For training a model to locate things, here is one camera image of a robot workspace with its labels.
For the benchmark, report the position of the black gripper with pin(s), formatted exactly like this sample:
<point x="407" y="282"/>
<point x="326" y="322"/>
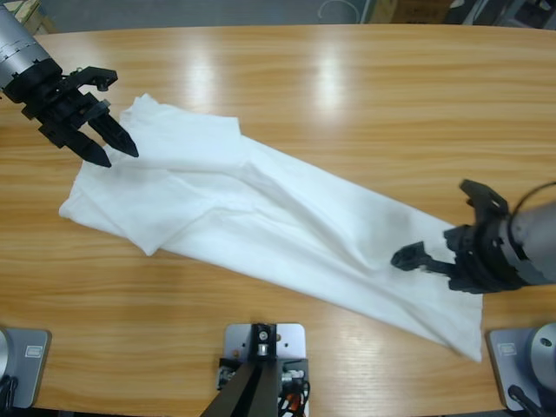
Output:
<point x="486" y="256"/>
<point x="52" y="104"/>

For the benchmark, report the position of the white t-shirt with small print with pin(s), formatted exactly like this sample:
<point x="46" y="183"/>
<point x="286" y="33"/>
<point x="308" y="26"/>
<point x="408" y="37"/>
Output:
<point x="260" y="208"/>

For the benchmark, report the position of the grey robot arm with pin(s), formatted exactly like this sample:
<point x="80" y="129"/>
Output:
<point x="17" y="52"/>
<point x="538" y="243"/>

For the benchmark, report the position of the wooden crate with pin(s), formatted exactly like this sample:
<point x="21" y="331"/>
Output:
<point x="39" y="17"/>

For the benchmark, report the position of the brown cardboard box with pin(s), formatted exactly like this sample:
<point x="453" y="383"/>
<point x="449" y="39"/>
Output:
<point x="382" y="8"/>

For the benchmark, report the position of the dark machinery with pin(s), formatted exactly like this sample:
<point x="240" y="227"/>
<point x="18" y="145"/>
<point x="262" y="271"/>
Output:
<point x="499" y="11"/>

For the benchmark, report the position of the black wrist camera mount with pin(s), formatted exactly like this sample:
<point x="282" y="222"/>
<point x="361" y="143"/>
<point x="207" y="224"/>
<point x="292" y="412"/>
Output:
<point x="484" y="195"/>
<point x="95" y="76"/>

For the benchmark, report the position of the white mount block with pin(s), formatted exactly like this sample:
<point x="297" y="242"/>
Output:
<point x="292" y="343"/>

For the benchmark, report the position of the grey base plate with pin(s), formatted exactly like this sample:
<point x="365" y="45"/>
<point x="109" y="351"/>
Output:
<point x="26" y="365"/>
<point x="521" y="360"/>

